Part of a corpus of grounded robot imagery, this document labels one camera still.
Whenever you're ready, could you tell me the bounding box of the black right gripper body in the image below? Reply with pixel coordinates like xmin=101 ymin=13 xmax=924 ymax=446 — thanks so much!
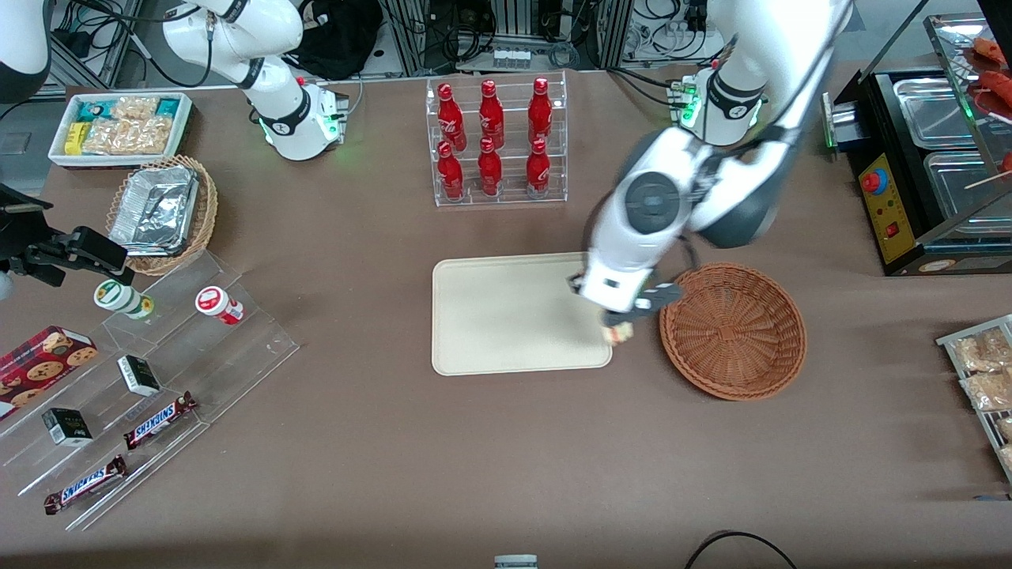
xmin=0 ymin=224 xmax=77 ymax=277

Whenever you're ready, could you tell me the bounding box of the aluminium foil tray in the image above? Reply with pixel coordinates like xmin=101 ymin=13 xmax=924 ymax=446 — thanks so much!
xmin=108 ymin=164 xmax=200 ymax=258

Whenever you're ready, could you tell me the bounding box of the brown round wicker basket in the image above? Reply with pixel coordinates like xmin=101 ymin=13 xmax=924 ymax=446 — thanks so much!
xmin=659 ymin=262 xmax=808 ymax=401

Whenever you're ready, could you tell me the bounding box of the cream plastic tray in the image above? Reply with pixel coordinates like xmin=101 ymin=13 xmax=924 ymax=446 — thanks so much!
xmin=431 ymin=251 xmax=614 ymax=377

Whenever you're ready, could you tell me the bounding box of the light wicker basket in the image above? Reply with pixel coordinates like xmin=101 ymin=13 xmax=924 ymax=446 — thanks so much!
xmin=105 ymin=154 xmax=219 ymax=277

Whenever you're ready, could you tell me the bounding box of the green lid sunflower jar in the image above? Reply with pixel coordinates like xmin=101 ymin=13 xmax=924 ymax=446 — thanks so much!
xmin=93 ymin=279 xmax=156 ymax=321

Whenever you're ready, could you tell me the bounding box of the white plastic bin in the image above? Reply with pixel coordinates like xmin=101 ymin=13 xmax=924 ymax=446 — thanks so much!
xmin=47 ymin=92 xmax=194 ymax=170

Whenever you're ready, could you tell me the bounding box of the red tartan cookie box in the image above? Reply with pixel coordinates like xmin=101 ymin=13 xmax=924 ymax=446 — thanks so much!
xmin=0 ymin=326 xmax=99 ymax=420

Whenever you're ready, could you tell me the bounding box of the clear bag of crackers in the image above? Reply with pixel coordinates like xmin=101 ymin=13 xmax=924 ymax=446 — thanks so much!
xmin=83 ymin=117 xmax=173 ymax=156
xmin=111 ymin=96 xmax=161 ymax=121

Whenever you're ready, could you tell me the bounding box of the small black carton box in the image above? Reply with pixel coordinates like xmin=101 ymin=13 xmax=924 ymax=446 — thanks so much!
xmin=117 ymin=355 xmax=161 ymax=398
xmin=42 ymin=408 xmax=94 ymax=448

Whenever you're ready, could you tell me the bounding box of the red lid white jar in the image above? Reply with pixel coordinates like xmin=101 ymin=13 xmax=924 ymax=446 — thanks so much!
xmin=195 ymin=286 xmax=245 ymax=326

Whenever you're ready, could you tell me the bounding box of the red cola bottle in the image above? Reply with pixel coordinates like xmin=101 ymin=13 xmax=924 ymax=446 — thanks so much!
xmin=526 ymin=138 xmax=552 ymax=197
xmin=478 ymin=79 xmax=505 ymax=149
xmin=478 ymin=138 xmax=504 ymax=197
xmin=528 ymin=77 xmax=553 ymax=147
xmin=436 ymin=82 xmax=468 ymax=153
xmin=437 ymin=141 xmax=466 ymax=201

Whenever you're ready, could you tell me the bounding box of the clear acrylic bottle rack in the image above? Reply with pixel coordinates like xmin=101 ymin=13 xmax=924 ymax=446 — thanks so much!
xmin=425 ymin=70 xmax=568 ymax=209

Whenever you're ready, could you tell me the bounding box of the clear acrylic tiered stand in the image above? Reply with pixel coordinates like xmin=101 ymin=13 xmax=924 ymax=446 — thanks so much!
xmin=0 ymin=251 xmax=300 ymax=532

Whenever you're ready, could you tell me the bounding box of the Snickers chocolate bar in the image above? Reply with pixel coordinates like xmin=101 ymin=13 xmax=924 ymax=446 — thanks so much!
xmin=123 ymin=391 xmax=198 ymax=451
xmin=43 ymin=454 xmax=128 ymax=516

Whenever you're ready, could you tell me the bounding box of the black hot dog machine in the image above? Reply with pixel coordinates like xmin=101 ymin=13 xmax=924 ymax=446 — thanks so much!
xmin=821 ymin=12 xmax=1012 ymax=277

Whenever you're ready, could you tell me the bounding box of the black bag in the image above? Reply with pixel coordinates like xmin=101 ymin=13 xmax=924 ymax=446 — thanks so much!
xmin=294 ymin=0 xmax=386 ymax=81

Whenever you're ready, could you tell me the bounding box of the clear bag of snacks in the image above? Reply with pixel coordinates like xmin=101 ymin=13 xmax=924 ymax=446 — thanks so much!
xmin=961 ymin=371 xmax=1012 ymax=412
xmin=951 ymin=328 xmax=1012 ymax=374

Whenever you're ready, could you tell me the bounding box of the stainless steel pan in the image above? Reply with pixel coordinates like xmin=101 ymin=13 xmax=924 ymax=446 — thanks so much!
xmin=893 ymin=77 xmax=981 ymax=151
xmin=923 ymin=150 xmax=1012 ymax=222

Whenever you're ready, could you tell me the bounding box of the black cable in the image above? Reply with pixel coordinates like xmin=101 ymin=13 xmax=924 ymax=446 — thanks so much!
xmin=683 ymin=531 xmax=799 ymax=569

